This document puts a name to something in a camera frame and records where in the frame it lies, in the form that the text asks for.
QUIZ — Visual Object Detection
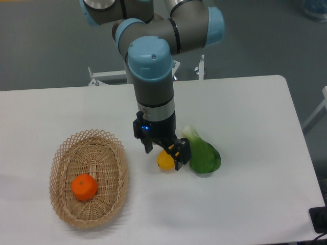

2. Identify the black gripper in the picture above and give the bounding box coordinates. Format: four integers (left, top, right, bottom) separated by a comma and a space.
133, 111, 191, 170

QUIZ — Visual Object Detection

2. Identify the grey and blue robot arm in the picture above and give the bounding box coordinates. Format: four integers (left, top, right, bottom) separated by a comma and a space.
80, 1, 225, 169

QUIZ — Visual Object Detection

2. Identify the woven wicker basket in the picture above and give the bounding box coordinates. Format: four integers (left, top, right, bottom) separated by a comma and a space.
50, 129, 128, 229

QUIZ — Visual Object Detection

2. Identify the yellow lemon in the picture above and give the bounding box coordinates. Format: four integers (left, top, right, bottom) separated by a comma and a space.
156, 150, 175, 170

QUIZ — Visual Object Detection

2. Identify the green bok choy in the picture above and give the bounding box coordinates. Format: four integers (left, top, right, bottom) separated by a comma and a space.
181, 125, 221, 174

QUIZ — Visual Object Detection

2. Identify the orange fruit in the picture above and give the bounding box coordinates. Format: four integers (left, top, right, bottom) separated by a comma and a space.
71, 174, 98, 201

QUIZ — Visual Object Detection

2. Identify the black device at table edge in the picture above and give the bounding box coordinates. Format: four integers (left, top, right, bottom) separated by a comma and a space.
309, 206, 326, 233

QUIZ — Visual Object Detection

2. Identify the white stand right edge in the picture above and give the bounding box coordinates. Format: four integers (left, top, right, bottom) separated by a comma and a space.
302, 86, 326, 135

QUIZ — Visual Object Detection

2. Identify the blue object top right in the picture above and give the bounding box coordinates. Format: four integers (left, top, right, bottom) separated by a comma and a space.
302, 0, 326, 22

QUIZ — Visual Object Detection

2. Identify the white metal frame right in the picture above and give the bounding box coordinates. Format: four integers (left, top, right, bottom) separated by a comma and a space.
172, 54, 205, 81

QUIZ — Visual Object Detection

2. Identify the white metal frame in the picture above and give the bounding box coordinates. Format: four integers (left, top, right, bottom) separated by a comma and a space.
88, 66, 127, 86
172, 54, 205, 81

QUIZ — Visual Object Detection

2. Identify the white metal frame left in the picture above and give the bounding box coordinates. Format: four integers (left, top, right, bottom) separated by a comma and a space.
88, 66, 127, 86

